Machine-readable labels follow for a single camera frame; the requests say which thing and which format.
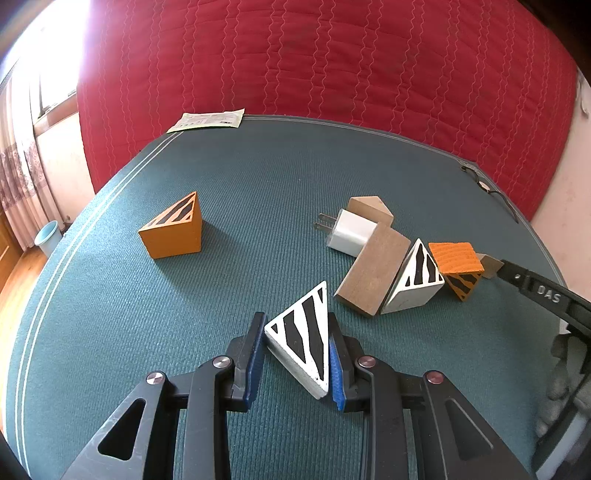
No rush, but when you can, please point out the white zebra striped wedge block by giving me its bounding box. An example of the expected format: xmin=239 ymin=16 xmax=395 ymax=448
xmin=263 ymin=281 xmax=329 ymax=400

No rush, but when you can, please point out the small orange striped wedge block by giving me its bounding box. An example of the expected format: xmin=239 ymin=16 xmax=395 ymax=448
xmin=429 ymin=242 xmax=485 ymax=301

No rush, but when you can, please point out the brown rectangular wooden block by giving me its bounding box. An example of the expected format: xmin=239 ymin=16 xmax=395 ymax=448
xmin=334 ymin=224 xmax=411 ymax=317

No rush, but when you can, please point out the brown pentagonal wooden block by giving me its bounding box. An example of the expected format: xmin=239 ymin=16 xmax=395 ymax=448
xmin=346 ymin=196 xmax=394 ymax=227

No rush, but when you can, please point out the green table mat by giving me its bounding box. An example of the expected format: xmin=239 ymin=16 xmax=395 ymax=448
xmin=5 ymin=117 xmax=560 ymax=479

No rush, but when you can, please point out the light blue waste bin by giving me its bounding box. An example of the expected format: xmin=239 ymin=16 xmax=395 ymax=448
xmin=34 ymin=220 xmax=62 ymax=258

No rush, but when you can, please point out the red quilted mattress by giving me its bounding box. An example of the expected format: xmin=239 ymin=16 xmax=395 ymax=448
xmin=77 ymin=0 xmax=577 ymax=217

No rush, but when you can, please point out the wooden door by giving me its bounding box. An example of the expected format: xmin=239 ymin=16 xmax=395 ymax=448
xmin=0 ymin=211 xmax=23 ymax=290

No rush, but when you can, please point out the patterned window curtain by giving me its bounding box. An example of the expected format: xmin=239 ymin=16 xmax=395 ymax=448
xmin=1 ymin=76 xmax=63 ymax=250

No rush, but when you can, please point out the white paper leaflet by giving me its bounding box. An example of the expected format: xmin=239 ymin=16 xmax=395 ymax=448
xmin=167 ymin=109 xmax=245 ymax=133

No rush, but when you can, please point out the window with wooden sill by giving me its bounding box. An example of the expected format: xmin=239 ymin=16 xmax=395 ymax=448
xmin=1 ymin=1 xmax=91 ymax=136

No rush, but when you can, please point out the black cable with tag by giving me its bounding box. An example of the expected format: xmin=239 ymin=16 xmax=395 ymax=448
xmin=460 ymin=163 xmax=521 ymax=224

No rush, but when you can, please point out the white wall charger plug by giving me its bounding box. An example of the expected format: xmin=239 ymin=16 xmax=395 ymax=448
xmin=314 ymin=209 xmax=377 ymax=258

